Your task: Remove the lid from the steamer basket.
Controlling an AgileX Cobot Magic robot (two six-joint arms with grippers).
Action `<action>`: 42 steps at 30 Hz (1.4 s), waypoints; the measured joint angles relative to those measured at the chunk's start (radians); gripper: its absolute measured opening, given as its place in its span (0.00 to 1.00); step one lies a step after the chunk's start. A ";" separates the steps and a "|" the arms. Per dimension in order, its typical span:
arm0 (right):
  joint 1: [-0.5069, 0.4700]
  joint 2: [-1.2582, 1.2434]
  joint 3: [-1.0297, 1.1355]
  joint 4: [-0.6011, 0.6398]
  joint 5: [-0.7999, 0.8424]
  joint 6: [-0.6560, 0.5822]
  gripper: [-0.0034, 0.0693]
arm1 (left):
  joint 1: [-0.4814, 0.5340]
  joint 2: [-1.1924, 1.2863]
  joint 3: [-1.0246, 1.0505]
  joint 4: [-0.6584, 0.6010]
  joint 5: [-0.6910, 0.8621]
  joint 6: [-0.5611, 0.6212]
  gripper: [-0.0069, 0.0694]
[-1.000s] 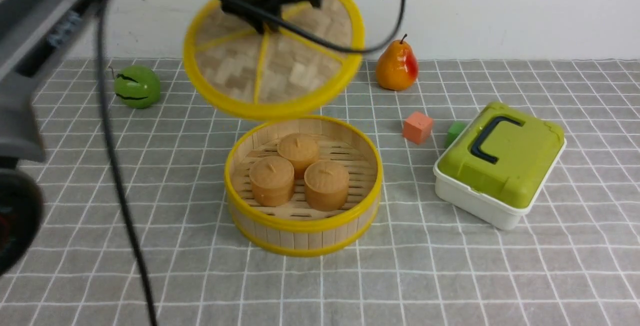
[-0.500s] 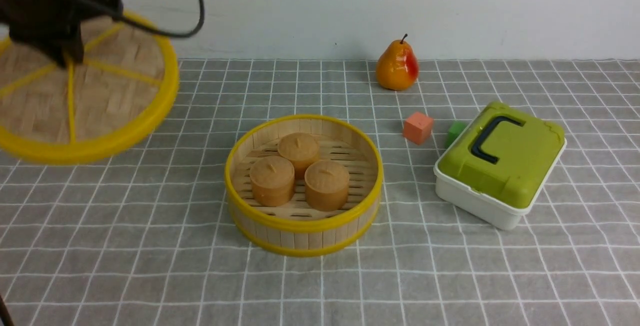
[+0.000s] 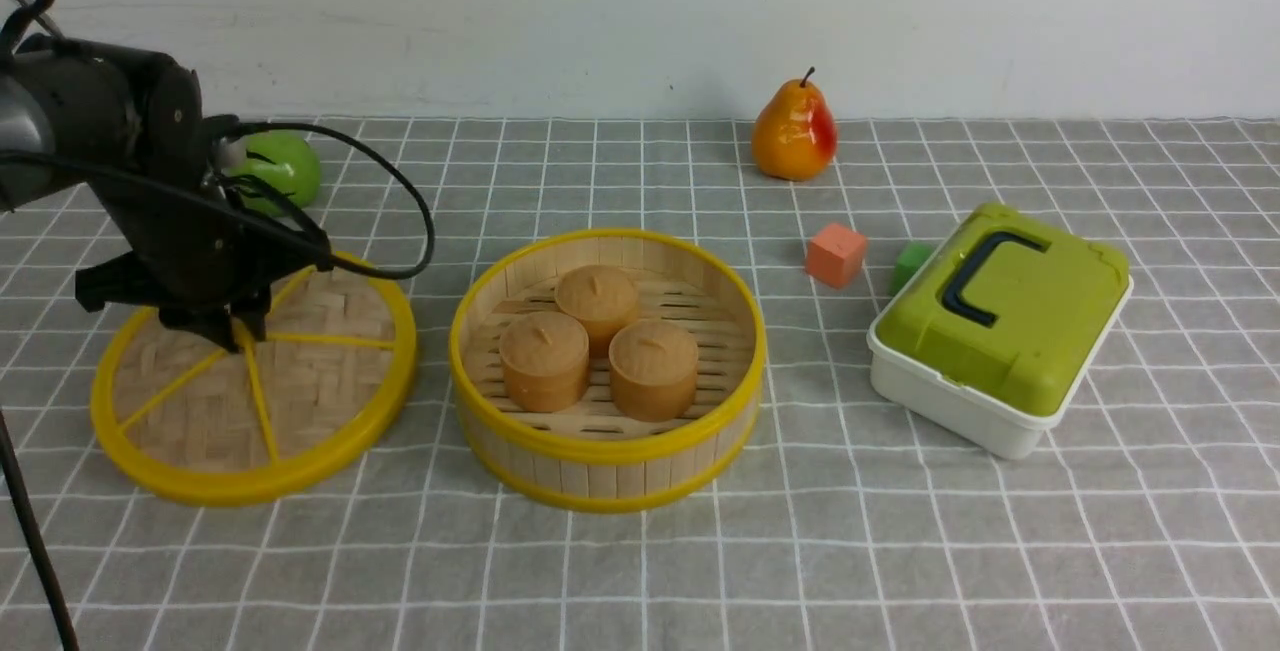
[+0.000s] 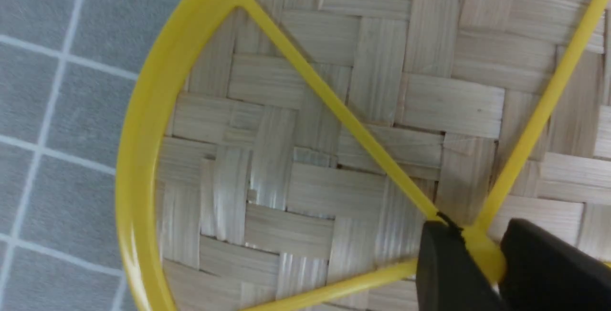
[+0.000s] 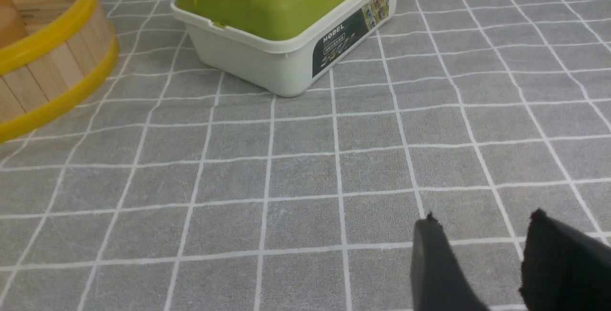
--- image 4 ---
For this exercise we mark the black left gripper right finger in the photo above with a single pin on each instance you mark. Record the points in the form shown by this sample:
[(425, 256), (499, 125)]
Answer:
[(546, 274)]

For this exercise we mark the grey checked tablecloth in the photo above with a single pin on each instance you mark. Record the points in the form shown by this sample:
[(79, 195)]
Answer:
[(68, 68)]

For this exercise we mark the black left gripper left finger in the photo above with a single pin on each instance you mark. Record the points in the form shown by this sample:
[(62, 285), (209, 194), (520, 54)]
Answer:
[(447, 277)]

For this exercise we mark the yellow woven bamboo steamer lid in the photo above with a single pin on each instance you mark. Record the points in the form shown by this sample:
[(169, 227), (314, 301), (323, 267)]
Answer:
[(283, 155)]

